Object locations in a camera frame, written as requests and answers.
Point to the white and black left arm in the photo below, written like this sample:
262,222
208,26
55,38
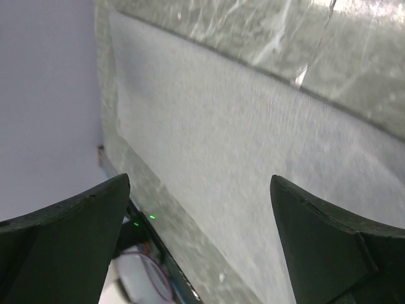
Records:
134,277

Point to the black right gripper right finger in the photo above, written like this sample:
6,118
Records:
333,254

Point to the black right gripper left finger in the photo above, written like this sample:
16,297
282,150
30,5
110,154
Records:
61,253

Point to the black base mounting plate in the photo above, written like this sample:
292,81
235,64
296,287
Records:
138,234

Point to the grey cloth napkin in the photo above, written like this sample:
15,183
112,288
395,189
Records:
214,132

